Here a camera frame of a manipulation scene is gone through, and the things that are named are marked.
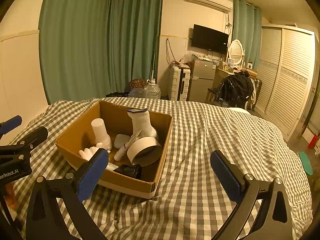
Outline hanging wall cables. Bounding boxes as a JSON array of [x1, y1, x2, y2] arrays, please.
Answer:
[[166, 39, 175, 65]]

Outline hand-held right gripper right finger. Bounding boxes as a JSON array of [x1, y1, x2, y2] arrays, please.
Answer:
[[210, 150, 293, 240]]

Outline white tape roll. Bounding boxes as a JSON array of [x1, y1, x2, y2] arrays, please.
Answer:
[[126, 137, 162, 166]]

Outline black wall television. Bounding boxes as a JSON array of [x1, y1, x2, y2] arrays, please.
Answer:
[[191, 24, 229, 54]]

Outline white plastic bottle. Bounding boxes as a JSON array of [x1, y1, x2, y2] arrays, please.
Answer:
[[91, 118, 112, 150]]

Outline white rounded square case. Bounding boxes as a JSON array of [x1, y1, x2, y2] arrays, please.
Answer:
[[114, 134, 130, 149]]

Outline white sock purple trim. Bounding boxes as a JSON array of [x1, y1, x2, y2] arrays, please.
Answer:
[[127, 108, 158, 143]]

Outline brown patterned bag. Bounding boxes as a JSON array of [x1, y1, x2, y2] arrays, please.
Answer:
[[129, 78, 147, 90]]

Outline grey checked bed cover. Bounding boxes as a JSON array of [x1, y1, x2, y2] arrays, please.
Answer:
[[0, 97, 313, 240]]

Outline clear plastic bag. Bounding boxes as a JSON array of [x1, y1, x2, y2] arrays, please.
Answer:
[[180, 51, 198, 64]]

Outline white cream tube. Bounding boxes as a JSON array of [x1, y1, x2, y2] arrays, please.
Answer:
[[114, 132, 140, 161]]

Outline dark chair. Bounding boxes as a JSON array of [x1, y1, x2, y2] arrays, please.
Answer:
[[206, 87, 223, 103]]

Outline red fire extinguisher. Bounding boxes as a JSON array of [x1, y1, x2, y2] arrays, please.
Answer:
[[308, 134, 319, 150]]

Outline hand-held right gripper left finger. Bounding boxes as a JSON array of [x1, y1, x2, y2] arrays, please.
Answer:
[[26, 148, 110, 240]]

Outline wooden dressing table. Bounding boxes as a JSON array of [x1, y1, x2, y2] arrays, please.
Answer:
[[215, 67, 258, 85]]

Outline white pole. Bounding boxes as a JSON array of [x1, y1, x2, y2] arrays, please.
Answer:
[[151, 50, 158, 80]]

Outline black plastic cup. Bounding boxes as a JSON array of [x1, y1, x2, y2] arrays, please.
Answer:
[[114, 164, 142, 180]]

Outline narrow green curtain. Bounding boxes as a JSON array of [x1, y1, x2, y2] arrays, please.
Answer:
[[232, 0, 262, 70]]

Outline white louvred wardrobe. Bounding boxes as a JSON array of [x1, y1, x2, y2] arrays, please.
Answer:
[[255, 25, 316, 142]]

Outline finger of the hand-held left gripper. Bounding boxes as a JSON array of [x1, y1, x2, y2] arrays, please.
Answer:
[[0, 115, 23, 139], [0, 126, 49, 157]]

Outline white hand-shaped toy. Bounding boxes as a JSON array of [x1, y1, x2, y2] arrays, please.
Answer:
[[79, 142, 103, 160]]

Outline person's left hand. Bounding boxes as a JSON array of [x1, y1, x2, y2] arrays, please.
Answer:
[[4, 182, 19, 210]]

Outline black jacket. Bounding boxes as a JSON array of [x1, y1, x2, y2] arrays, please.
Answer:
[[217, 72, 254, 107]]

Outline brown cardboard box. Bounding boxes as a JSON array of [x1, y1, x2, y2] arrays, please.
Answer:
[[55, 100, 173, 200]]

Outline silver fridge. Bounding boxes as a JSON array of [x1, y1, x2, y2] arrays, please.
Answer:
[[188, 58, 218, 102]]

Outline clear water jug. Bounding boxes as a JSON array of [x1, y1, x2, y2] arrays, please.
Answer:
[[145, 79, 161, 100]]

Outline wide green curtain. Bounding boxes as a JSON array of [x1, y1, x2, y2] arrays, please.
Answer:
[[39, 0, 165, 105]]

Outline white oval mirror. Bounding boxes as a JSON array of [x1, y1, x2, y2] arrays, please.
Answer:
[[229, 39, 245, 65]]

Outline white suitcase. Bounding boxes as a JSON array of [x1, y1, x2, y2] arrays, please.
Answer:
[[168, 66, 191, 102]]

